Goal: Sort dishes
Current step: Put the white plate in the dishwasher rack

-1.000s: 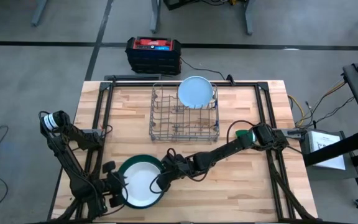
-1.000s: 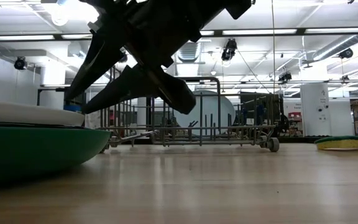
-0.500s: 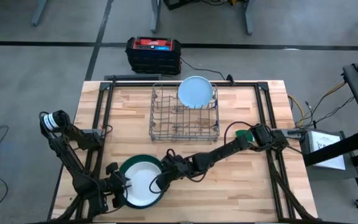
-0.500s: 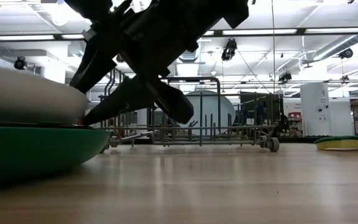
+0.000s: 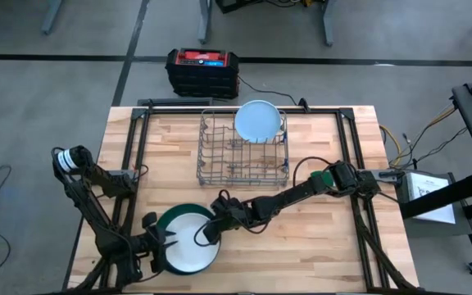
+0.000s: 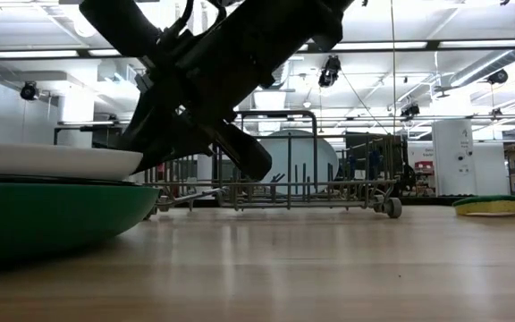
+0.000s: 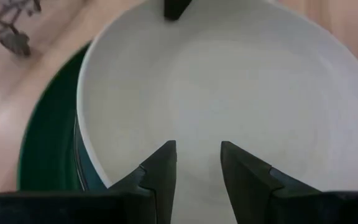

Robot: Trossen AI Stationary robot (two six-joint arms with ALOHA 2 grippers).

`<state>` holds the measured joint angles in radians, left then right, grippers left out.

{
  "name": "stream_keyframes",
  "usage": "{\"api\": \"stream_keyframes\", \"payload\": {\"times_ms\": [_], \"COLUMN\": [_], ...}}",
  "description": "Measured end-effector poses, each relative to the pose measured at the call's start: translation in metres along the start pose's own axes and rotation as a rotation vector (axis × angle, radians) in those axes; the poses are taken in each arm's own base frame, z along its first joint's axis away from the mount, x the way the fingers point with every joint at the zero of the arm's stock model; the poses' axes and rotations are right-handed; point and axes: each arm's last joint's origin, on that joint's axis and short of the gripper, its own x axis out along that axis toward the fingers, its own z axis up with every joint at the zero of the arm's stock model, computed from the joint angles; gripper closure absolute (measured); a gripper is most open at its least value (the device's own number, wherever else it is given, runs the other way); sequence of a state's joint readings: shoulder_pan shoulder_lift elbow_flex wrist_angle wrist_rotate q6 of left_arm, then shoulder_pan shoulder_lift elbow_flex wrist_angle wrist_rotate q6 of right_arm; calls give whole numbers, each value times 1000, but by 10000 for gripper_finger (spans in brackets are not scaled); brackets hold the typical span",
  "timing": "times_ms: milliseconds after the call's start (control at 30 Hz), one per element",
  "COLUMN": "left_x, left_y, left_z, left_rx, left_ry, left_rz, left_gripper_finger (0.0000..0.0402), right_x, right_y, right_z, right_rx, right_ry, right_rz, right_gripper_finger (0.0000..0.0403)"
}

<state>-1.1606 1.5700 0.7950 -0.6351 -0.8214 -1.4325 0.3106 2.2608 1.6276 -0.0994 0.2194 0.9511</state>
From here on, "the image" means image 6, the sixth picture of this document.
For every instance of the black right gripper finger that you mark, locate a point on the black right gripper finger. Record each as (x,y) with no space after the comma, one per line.
(143,121)
(181,138)

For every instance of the white plate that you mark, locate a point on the white plate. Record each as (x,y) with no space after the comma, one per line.
(52,161)

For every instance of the light blue plate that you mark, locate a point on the light blue plate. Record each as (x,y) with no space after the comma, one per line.
(302,154)

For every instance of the large green plate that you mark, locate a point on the large green plate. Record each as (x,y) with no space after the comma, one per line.
(52,214)

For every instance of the green yellow sponge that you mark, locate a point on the green yellow sponge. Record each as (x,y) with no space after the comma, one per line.
(499,206)

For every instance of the thin vertical pole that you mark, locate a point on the thin vertical pole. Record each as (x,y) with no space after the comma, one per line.
(392,67)

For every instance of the white pillar cabinet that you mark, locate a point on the white pillar cabinet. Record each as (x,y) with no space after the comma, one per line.
(454,152)

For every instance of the black ceiling camera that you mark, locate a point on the black ceiling camera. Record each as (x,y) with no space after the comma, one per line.
(498,77)
(410,110)
(29,90)
(329,71)

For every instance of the black overhead frame bar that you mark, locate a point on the black overhead frame bar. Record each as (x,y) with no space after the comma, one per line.
(433,44)

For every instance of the black aluminium table frame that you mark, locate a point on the black aluminium table frame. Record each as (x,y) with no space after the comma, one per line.
(427,201)

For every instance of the silver ceiling duct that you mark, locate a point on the silver ceiling duct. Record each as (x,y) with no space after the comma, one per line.
(476,71)

